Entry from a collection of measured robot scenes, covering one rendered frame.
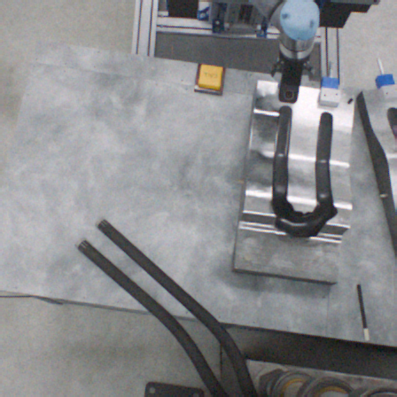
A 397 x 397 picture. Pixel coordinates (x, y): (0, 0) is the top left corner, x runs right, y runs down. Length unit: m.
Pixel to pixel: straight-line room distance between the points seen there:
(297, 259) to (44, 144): 0.73
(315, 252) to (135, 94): 0.65
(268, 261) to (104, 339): 1.01
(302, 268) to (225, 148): 0.39
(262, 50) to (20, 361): 1.53
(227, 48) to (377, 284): 1.21
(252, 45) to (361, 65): 0.56
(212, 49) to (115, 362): 1.28
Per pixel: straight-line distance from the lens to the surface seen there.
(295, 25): 1.16
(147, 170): 1.52
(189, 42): 2.36
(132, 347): 2.26
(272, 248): 1.44
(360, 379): 1.55
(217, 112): 1.59
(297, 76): 1.33
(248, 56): 2.36
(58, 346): 2.29
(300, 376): 1.24
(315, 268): 1.45
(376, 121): 1.61
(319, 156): 1.50
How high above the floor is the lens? 2.25
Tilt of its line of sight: 74 degrees down
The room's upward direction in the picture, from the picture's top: 11 degrees clockwise
